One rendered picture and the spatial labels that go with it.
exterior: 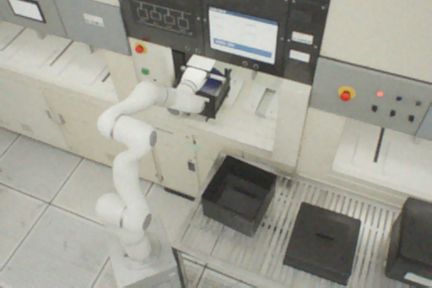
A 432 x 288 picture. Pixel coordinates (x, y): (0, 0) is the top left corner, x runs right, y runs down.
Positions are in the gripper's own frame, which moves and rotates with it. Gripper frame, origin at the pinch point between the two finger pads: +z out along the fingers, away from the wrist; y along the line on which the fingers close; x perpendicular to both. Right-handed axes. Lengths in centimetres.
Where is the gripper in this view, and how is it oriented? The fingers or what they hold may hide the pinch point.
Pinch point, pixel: (202, 64)
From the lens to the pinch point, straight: 216.1
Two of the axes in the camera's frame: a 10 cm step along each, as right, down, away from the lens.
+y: 9.2, 2.9, -2.6
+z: 3.9, -7.2, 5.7
